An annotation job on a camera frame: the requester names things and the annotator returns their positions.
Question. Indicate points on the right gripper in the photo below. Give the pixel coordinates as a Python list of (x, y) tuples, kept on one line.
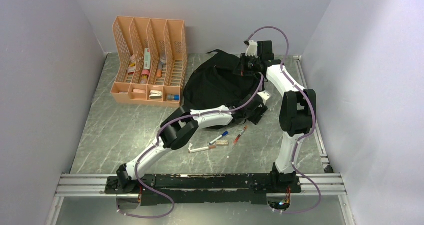
[(241, 69)]

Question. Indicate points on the black student backpack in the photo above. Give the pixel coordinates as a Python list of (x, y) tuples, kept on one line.
[(213, 84)]

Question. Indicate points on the red pen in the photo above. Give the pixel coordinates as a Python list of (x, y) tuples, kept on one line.
[(239, 136)]

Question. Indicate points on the blue white marker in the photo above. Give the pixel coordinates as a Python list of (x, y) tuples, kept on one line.
[(218, 138)]

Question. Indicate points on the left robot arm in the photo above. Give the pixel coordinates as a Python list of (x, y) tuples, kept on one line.
[(178, 129)]

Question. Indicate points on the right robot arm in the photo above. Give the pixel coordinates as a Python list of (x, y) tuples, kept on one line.
[(297, 117)]

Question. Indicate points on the small brown eraser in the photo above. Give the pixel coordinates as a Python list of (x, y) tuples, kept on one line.
[(222, 143)]

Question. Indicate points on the white brown pen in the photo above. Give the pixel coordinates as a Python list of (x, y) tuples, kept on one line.
[(192, 150)]

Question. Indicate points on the orange marker pen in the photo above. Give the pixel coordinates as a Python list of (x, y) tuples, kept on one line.
[(160, 66)]

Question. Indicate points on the peach plastic desk organizer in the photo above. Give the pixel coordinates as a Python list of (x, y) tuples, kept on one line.
[(153, 59)]

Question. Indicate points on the white tape dispenser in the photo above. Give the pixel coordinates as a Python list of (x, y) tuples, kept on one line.
[(155, 95)]

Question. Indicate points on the teal stationery box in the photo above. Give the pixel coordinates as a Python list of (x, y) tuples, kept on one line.
[(147, 59)]

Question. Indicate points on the pink crayon tube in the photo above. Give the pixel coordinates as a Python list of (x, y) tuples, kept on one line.
[(144, 77)]

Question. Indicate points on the red white staples box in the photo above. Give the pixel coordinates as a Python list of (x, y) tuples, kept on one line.
[(131, 68)]

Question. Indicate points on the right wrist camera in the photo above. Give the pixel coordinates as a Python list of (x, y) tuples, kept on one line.
[(252, 48)]

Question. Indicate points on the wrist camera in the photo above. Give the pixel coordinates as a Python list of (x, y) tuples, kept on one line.
[(265, 95), (252, 48)]

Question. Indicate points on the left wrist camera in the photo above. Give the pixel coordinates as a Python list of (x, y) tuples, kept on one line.
[(265, 95)]

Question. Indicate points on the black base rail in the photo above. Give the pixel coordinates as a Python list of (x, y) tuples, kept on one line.
[(204, 188)]

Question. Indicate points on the aluminium frame rail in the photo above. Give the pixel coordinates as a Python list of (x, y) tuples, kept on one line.
[(91, 185)]

